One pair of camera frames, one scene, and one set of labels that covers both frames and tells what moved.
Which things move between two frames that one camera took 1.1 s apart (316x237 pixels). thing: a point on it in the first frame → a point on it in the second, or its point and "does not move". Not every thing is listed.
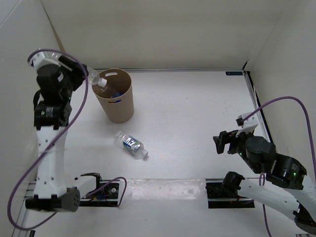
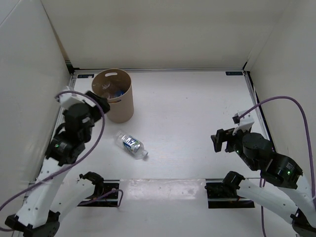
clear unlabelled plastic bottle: (38, 58) → (105, 90)
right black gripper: (224, 138) does not move
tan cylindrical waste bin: (114, 89) does not move
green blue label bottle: (132, 145) does not move
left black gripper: (79, 73) → (103, 100)
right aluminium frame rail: (257, 104) does not move
